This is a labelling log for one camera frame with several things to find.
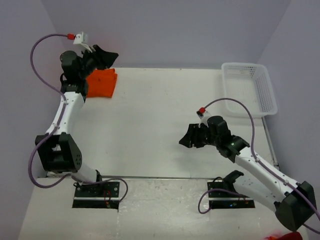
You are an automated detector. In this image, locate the white plastic basket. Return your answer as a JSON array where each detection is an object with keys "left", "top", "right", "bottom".
[{"left": 221, "top": 62, "right": 278, "bottom": 118}]

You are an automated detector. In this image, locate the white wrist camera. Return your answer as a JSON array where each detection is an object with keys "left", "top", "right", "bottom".
[
  {"left": 196, "top": 107, "right": 212, "bottom": 127},
  {"left": 67, "top": 31, "right": 93, "bottom": 53}
]

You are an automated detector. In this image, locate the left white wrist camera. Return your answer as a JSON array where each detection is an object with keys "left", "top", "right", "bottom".
[{"left": 67, "top": 31, "right": 93, "bottom": 53}]

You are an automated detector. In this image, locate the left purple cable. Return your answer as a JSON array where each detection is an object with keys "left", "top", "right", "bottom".
[{"left": 27, "top": 33, "right": 129, "bottom": 208}]

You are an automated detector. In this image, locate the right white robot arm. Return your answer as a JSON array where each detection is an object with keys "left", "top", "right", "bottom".
[{"left": 179, "top": 116, "right": 320, "bottom": 232}]

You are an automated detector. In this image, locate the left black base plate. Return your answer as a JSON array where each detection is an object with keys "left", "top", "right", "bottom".
[{"left": 72, "top": 181, "right": 120, "bottom": 210}]

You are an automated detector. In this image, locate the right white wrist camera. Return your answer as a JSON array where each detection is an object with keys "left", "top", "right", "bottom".
[{"left": 196, "top": 107, "right": 212, "bottom": 127}]

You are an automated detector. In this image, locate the red cloth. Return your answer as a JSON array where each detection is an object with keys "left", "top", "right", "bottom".
[{"left": 264, "top": 232, "right": 303, "bottom": 240}]

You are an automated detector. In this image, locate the purple cable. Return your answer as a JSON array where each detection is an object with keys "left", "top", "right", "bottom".
[
  {"left": 198, "top": 97, "right": 320, "bottom": 232},
  {"left": 27, "top": 33, "right": 129, "bottom": 208}
]

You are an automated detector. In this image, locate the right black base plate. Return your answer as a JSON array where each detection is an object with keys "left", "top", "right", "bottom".
[{"left": 207, "top": 178, "right": 256, "bottom": 210}]

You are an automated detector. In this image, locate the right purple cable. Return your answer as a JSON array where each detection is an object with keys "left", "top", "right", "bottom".
[{"left": 198, "top": 97, "right": 320, "bottom": 232}]

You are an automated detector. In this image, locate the orange t shirt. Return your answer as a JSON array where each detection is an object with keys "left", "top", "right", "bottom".
[{"left": 86, "top": 68, "right": 118, "bottom": 98}]

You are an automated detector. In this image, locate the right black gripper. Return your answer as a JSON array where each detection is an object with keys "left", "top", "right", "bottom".
[{"left": 179, "top": 123, "right": 220, "bottom": 149}]

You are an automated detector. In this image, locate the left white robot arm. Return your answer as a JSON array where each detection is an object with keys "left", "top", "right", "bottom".
[{"left": 35, "top": 45, "right": 119, "bottom": 197}]

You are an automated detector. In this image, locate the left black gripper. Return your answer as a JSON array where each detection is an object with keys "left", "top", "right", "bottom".
[{"left": 78, "top": 45, "right": 118, "bottom": 79}]

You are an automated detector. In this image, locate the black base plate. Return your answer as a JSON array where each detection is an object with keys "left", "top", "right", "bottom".
[
  {"left": 72, "top": 181, "right": 120, "bottom": 210},
  {"left": 207, "top": 178, "right": 256, "bottom": 210}
]

